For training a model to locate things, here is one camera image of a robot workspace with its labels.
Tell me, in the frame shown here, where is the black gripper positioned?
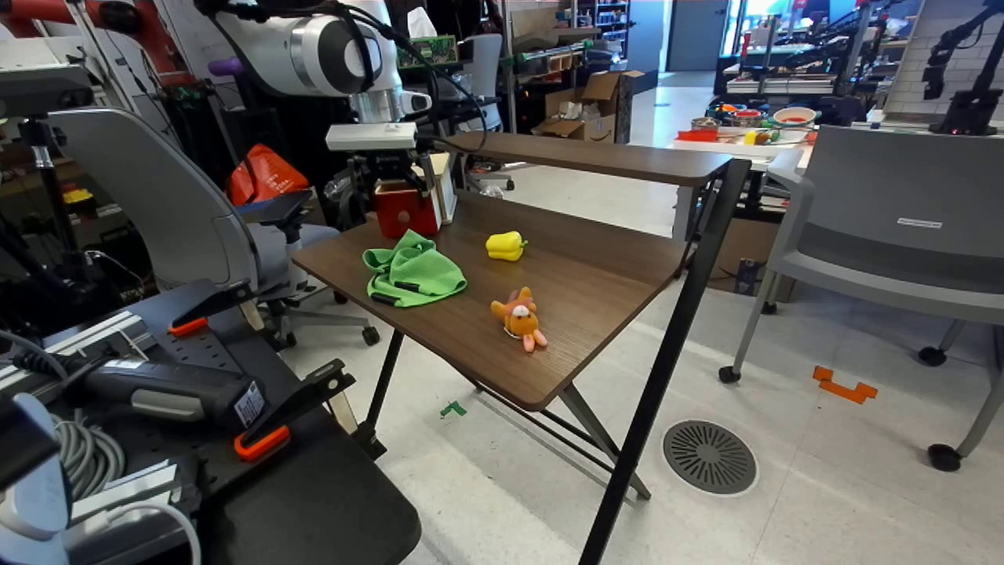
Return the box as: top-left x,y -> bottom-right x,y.
347,150 -> 420,191

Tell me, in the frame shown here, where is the wooden box with orange drawer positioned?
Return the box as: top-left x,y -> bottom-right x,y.
372,154 -> 459,238

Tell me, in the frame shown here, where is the orange bear plush toy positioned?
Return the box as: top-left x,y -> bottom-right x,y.
489,286 -> 549,355

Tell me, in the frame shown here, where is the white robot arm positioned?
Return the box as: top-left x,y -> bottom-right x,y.
193,0 -> 420,185

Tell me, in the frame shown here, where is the yellow plush toy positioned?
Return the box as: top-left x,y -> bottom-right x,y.
485,230 -> 526,261

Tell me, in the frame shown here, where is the green cloth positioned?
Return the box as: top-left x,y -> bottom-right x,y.
362,230 -> 467,311

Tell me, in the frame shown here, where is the grey office chair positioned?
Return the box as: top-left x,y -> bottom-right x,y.
48,106 -> 336,349

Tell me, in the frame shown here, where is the brown wooden table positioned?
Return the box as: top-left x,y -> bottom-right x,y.
295,195 -> 688,565

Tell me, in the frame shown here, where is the green tape marker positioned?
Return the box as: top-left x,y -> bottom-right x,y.
438,398 -> 467,420

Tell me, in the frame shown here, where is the orange black clamp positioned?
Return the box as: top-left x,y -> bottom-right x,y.
233,362 -> 354,465

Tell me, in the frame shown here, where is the black power tool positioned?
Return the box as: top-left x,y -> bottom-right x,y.
82,362 -> 267,432

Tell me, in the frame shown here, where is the round floor drain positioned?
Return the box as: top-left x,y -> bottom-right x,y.
661,420 -> 755,497

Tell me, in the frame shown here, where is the orange tape marker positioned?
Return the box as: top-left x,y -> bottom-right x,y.
812,364 -> 877,405

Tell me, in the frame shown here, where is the grey plastic chair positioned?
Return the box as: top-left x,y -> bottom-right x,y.
719,126 -> 1004,472

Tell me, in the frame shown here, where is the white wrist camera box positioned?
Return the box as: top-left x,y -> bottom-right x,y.
327,122 -> 418,150

